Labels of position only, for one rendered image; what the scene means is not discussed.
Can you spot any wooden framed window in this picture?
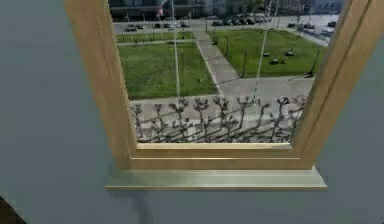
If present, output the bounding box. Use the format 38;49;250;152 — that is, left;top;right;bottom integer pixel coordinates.
63;0;384;192

